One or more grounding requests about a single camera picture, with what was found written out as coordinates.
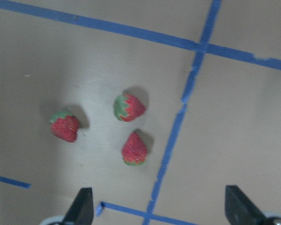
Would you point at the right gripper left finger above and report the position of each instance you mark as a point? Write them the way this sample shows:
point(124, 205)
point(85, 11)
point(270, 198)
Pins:
point(81, 211)

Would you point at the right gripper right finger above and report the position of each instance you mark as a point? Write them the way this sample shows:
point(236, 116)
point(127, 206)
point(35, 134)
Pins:
point(240, 210)

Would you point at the red strawberry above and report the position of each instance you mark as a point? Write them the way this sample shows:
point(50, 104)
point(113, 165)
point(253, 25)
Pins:
point(64, 125)
point(128, 107)
point(134, 152)

